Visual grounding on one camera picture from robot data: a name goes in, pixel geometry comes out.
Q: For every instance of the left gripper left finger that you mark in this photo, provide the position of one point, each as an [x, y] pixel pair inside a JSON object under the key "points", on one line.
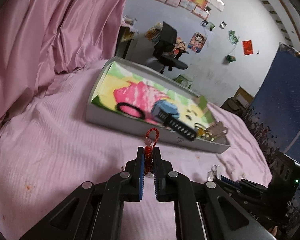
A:
{"points": [[94, 211]]}

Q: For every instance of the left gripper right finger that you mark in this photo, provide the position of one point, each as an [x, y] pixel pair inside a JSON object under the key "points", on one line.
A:
{"points": [[202, 211]]}

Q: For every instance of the metal bangle rings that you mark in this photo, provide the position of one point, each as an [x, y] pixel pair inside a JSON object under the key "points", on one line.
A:
{"points": [[199, 129]]}

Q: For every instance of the grey plastic hair claw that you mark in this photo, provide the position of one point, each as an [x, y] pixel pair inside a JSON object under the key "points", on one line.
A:
{"points": [[215, 132]]}

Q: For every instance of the blue smart watch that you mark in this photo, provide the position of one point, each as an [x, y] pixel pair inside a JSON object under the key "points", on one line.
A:
{"points": [[167, 114]]}

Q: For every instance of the person's right hand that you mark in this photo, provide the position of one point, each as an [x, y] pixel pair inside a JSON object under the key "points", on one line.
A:
{"points": [[273, 231]]}

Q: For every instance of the pink bed sheet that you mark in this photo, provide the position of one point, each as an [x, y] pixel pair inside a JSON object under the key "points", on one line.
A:
{"points": [[49, 150]]}

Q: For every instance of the blue starry cloth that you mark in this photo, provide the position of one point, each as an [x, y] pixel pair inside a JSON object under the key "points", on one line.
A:
{"points": [[273, 118]]}

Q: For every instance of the cardboard box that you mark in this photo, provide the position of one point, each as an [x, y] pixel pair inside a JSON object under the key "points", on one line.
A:
{"points": [[238, 103]]}

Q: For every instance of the grey shallow tray box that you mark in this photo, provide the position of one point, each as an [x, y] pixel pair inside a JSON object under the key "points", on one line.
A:
{"points": [[123, 123]]}

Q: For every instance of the colourful painted paper liner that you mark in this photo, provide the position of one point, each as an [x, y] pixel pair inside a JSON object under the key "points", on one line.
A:
{"points": [[133, 91]]}

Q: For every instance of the green plastic stool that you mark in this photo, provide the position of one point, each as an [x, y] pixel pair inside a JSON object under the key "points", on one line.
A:
{"points": [[184, 81]]}

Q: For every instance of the black office chair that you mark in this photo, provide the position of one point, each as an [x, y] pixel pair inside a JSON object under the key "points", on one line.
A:
{"points": [[168, 51]]}

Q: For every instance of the dark wooden desk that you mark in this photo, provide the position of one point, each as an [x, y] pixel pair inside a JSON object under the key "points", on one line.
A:
{"points": [[124, 39]]}

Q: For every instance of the pink satin curtain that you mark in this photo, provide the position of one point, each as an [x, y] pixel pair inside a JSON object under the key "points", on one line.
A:
{"points": [[42, 38]]}

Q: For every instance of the green hanging wall ornament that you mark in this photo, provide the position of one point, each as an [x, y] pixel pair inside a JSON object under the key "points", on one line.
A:
{"points": [[230, 58]]}

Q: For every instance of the red paper on wall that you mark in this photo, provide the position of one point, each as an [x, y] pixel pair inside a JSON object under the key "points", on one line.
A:
{"points": [[247, 47]]}

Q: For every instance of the anime wall poster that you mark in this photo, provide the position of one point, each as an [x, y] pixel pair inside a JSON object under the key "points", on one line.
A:
{"points": [[197, 42]]}

